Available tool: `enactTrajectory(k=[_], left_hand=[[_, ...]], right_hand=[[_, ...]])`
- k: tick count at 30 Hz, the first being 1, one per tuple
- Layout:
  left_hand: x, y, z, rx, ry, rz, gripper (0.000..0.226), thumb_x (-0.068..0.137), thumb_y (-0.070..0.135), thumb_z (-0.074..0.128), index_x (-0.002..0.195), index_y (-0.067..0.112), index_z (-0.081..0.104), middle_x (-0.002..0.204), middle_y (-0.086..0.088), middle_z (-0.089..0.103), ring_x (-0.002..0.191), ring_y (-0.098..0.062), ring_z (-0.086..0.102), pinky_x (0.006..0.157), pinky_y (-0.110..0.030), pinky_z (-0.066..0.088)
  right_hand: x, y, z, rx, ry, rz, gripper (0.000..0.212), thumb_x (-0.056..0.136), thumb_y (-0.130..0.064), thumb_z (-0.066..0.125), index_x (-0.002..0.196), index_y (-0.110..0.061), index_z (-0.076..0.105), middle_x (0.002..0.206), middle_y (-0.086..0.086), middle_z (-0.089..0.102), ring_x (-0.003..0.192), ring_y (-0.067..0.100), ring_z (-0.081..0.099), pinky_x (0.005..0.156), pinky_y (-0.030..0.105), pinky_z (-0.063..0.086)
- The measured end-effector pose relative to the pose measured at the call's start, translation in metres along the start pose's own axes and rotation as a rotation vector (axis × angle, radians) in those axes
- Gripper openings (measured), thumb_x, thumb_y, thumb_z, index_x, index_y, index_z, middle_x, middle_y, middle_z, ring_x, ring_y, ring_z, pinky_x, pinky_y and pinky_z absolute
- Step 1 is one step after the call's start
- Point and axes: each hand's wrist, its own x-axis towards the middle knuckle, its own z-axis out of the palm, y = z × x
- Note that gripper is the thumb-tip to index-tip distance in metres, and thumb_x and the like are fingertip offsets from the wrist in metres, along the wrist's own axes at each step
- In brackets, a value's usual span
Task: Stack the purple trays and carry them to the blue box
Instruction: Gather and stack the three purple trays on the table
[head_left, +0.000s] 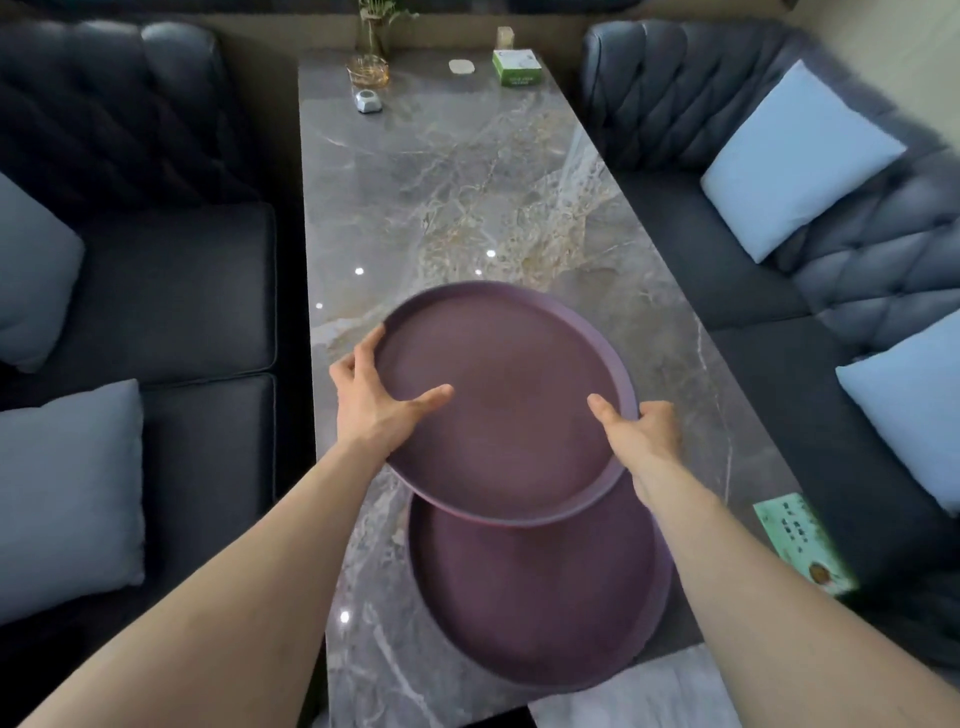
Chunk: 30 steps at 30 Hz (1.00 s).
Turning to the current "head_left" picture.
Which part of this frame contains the person's right hand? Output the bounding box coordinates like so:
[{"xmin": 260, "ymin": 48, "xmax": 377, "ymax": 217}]
[{"xmin": 586, "ymin": 393, "xmax": 685, "ymax": 481}]

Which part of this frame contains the person's left hand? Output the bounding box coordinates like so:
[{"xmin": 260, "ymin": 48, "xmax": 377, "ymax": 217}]
[{"xmin": 328, "ymin": 324, "xmax": 456, "ymax": 456}]

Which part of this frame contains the purple round tray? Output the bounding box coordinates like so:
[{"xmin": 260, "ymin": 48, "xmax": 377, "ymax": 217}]
[
  {"xmin": 407, "ymin": 472, "xmax": 674, "ymax": 693},
  {"xmin": 373, "ymin": 280, "xmax": 641, "ymax": 528}
]

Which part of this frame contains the person's right forearm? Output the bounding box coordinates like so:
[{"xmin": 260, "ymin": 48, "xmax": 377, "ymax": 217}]
[{"xmin": 628, "ymin": 457, "xmax": 960, "ymax": 728}]

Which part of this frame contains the person's left forearm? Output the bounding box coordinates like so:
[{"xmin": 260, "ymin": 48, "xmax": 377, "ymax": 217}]
[{"xmin": 15, "ymin": 438, "xmax": 391, "ymax": 728}]

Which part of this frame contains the dark blue tufted sofa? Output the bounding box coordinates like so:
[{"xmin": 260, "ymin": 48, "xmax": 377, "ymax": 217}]
[
  {"xmin": 577, "ymin": 16, "xmax": 960, "ymax": 676},
  {"xmin": 0, "ymin": 18, "xmax": 316, "ymax": 728}
]

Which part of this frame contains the green menu card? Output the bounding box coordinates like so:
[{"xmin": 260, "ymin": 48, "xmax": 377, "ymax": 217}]
[{"xmin": 753, "ymin": 492, "xmax": 860, "ymax": 599}]

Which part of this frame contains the light blue cushion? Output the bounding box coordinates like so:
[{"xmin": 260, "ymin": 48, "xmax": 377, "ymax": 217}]
[
  {"xmin": 834, "ymin": 309, "xmax": 960, "ymax": 517},
  {"xmin": 699, "ymin": 58, "xmax": 909, "ymax": 265},
  {"xmin": 0, "ymin": 172, "xmax": 87, "ymax": 375},
  {"xmin": 0, "ymin": 378, "xmax": 147, "ymax": 627}
]

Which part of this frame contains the amber glass ashtray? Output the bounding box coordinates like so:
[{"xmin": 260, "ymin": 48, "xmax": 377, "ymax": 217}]
[{"xmin": 345, "ymin": 55, "xmax": 393, "ymax": 90}]

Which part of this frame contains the green tissue box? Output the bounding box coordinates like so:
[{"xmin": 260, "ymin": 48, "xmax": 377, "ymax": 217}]
[{"xmin": 491, "ymin": 48, "xmax": 545, "ymax": 88}]

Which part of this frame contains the glass vase with plant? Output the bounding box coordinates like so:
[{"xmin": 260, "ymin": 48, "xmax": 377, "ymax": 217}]
[{"xmin": 355, "ymin": 0, "xmax": 421, "ymax": 63}]

